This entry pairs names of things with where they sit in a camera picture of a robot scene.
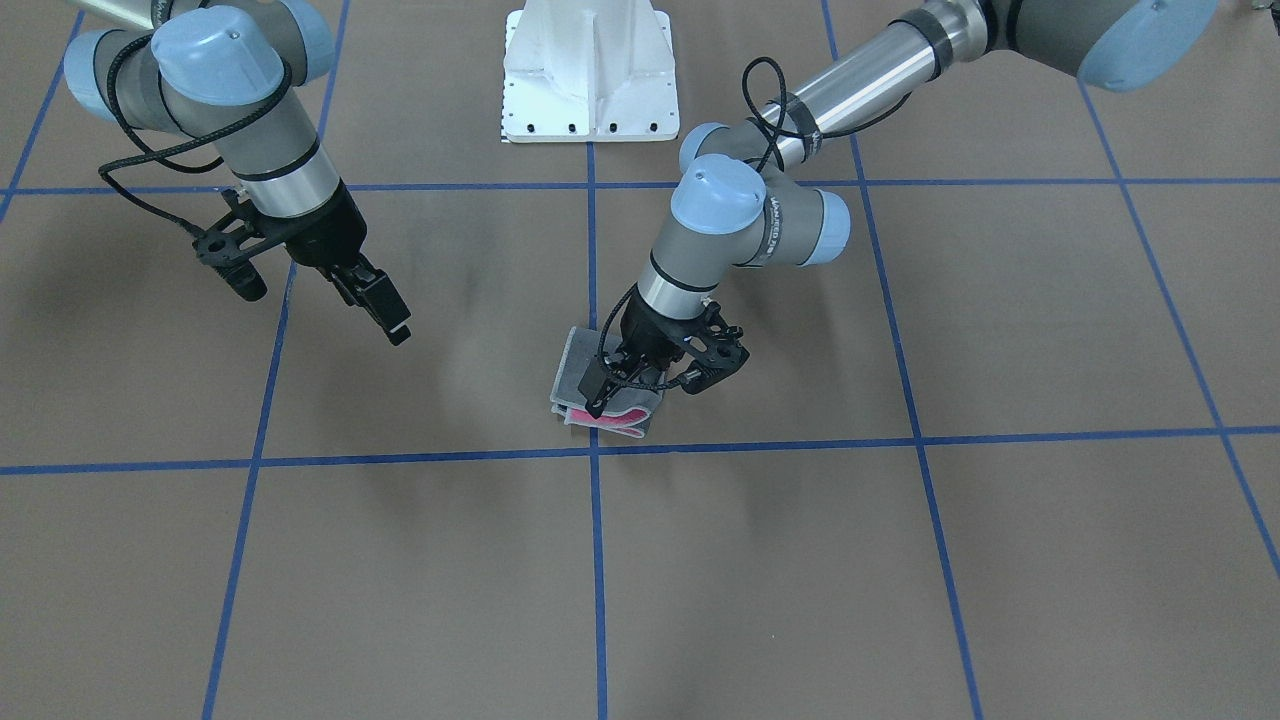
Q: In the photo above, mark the brown paper table cover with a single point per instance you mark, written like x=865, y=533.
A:
x=1013, y=455

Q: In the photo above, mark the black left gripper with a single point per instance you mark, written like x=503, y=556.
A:
x=646, y=333

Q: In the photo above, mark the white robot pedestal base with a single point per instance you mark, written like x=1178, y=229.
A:
x=589, y=72

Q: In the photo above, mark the pink towel with grey back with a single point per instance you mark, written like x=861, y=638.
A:
x=584, y=395

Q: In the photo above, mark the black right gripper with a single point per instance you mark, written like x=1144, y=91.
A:
x=334, y=233

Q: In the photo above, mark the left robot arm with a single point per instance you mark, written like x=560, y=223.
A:
x=736, y=206

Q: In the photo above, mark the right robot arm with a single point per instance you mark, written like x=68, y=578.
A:
x=181, y=75

